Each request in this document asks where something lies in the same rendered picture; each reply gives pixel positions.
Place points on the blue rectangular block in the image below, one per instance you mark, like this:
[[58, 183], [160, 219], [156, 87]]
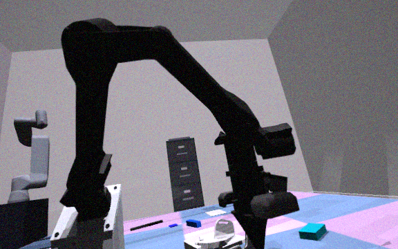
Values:
[[192, 223]]

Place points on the teal rectangular block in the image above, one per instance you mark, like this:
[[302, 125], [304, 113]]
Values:
[[312, 231]]

